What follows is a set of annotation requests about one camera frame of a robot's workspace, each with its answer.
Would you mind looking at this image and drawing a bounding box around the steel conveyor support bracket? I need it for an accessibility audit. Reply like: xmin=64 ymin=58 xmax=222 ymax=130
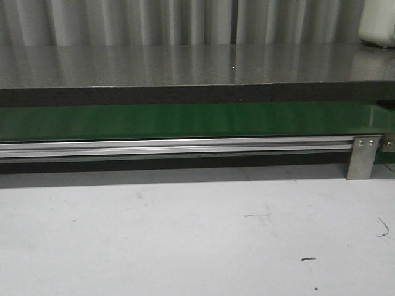
xmin=346 ymin=135 xmax=380 ymax=180

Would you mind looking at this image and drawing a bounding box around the steel roller end plate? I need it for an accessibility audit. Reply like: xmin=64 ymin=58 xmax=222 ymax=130
xmin=381 ymin=133 xmax=395 ymax=153

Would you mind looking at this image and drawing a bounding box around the grey pleated curtain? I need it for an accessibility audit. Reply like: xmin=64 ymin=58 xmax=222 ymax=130
xmin=1 ymin=1 xmax=364 ymax=46

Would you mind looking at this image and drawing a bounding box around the green conveyor belt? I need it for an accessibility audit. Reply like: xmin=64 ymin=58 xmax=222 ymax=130
xmin=1 ymin=101 xmax=394 ymax=142

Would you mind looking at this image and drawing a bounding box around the dark grey stone countertop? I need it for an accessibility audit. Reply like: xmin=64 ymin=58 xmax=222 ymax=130
xmin=1 ymin=43 xmax=394 ymax=107

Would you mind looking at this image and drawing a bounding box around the aluminium conveyor side rail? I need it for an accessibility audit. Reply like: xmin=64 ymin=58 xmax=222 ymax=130
xmin=1 ymin=136 xmax=354 ymax=159

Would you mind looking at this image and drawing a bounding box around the white machine base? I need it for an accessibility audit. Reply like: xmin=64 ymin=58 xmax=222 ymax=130
xmin=358 ymin=0 xmax=394 ymax=47

